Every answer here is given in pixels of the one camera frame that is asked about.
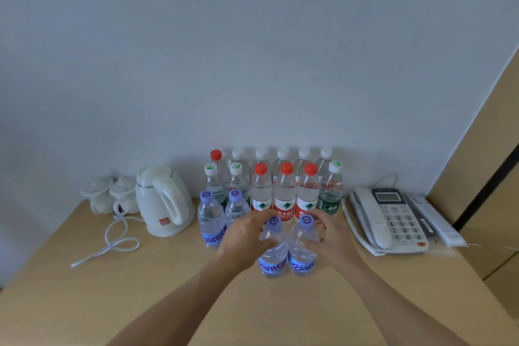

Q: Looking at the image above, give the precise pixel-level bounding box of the person's right forearm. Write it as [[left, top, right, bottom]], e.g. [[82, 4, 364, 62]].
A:
[[338, 258, 473, 346]]

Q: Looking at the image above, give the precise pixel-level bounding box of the white telephone handset cord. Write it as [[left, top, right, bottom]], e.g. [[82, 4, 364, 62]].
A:
[[340, 197, 386, 257]]

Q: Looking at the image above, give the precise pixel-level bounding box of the wooden table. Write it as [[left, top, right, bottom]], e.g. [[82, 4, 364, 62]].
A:
[[0, 197, 519, 346]]

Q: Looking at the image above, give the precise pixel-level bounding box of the blue-cap water bottle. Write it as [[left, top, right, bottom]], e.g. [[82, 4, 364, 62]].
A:
[[197, 190, 227, 251], [225, 189, 251, 230], [258, 216, 289, 279], [288, 215, 326, 277]]

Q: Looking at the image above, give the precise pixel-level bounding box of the grey desk telephone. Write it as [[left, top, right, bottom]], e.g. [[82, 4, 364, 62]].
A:
[[349, 187, 430, 256]]

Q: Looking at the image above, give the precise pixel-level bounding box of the white electric kettle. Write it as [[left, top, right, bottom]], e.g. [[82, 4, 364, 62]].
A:
[[135, 163, 196, 238]]

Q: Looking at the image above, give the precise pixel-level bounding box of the grey remote control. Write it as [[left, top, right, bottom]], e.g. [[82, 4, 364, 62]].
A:
[[407, 194, 468, 248]]

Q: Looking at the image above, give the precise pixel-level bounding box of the person's left forearm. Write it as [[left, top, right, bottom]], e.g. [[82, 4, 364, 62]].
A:
[[107, 254, 244, 346]]

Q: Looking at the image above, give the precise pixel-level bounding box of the thin white cable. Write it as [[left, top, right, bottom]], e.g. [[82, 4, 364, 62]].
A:
[[371, 172, 519, 252]]

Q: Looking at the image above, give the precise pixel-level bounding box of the person's left hand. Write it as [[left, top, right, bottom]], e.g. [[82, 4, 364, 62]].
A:
[[217, 208, 281, 274]]

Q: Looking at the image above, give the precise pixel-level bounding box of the white kettle power cable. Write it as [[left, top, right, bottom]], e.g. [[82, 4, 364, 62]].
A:
[[71, 211, 145, 268]]

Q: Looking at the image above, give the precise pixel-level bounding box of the person's right hand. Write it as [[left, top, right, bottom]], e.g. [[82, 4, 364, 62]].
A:
[[302, 208, 362, 274]]

